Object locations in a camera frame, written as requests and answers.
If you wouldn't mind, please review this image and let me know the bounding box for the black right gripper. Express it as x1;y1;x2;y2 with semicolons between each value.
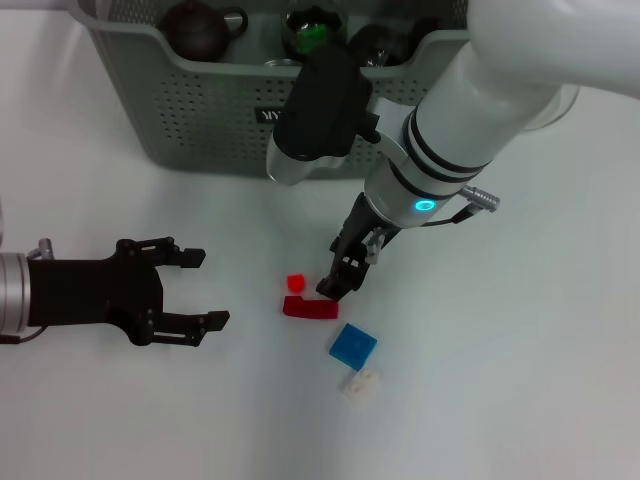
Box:
315;193;402;302

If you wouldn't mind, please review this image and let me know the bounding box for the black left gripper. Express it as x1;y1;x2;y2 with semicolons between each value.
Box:
27;238;231;348

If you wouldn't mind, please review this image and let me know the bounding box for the dark red toy brick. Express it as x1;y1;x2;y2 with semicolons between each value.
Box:
282;294;339;321

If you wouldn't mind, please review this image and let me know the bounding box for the grey-green perforated storage bin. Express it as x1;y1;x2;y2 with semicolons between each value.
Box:
74;0;481;180

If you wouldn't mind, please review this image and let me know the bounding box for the blue square toy plate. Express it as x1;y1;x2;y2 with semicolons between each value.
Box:
328;322;379;372

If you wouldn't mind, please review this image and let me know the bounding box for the white flat two-stud plate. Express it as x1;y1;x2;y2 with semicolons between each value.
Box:
339;367;382;404

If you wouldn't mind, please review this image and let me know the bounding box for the black clay teapot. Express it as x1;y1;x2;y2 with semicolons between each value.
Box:
158;0;250;64

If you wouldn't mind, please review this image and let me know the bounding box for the glass carafe with black lid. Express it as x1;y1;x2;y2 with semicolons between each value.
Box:
522;84;581;132

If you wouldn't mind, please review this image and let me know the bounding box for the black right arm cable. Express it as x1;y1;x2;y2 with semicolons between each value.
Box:
424;203;477;230

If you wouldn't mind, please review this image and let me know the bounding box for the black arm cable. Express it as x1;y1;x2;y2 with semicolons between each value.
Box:
424;203;477;230
0;327;45;346

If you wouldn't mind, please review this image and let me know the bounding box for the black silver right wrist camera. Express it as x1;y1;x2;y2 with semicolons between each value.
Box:
266;47;381;187

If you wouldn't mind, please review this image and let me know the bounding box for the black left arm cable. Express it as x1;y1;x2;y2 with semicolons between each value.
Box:
0;327;45;346

